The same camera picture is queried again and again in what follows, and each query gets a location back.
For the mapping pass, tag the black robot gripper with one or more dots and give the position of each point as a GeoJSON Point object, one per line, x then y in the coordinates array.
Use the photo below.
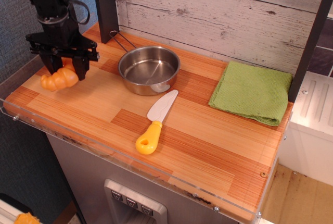
{"type": "Point", "coordinates": [63, 40]}

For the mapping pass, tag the orange plastic toy croissant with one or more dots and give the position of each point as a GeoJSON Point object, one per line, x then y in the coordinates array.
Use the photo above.
{"type": "Point", "coordinates": [64, 77]}

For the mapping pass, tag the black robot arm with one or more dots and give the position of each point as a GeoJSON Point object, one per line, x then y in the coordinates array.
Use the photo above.
{"type": "Point", "coordinates": [55, 11]}

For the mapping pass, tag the stainless steel pot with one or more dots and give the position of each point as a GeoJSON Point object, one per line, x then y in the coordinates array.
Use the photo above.
{"type": "Point", "coordinates": [149, 70]}

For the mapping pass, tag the clear acrylic table guard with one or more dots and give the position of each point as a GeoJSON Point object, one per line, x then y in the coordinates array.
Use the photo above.
{"type": "Point", "coordinates": [209, 167]}

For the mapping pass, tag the silver dispenser panel with buttons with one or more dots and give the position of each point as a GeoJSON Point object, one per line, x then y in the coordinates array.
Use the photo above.
{"type": "Point", "coordinates": [129, 206]}

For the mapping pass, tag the orange object bottom left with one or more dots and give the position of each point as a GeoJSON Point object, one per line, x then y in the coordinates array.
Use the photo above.
{"type": "Point", "coordinates": [26, 218]}

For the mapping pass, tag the green folded cloth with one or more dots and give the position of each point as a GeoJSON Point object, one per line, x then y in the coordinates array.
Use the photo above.
{"type": "Point", "coordinates": [253, 92]}

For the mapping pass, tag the white cabinet at right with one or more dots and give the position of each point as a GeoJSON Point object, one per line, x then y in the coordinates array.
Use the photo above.
{"type": "Point", "coordinates": [307, 144]}

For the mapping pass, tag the black left shelf post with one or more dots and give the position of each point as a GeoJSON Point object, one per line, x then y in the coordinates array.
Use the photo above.
{"type": "Point", "coordinates": [107, 19]}

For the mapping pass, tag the black shelf post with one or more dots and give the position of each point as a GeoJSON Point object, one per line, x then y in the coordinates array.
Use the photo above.
{"type": "Point", "coordinates": [315, 32]}
{"type": "Point", "coordinates": [107, 19]}

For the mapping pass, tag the toy knife yellow handle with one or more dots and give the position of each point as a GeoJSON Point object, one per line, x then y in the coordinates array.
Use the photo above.
{"type": "Point", "coordinates": [147, 143]}

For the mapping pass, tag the black right shelf post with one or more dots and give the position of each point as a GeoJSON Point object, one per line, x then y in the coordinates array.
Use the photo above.
{"type": "Point", "coordinates": [315, 32]}

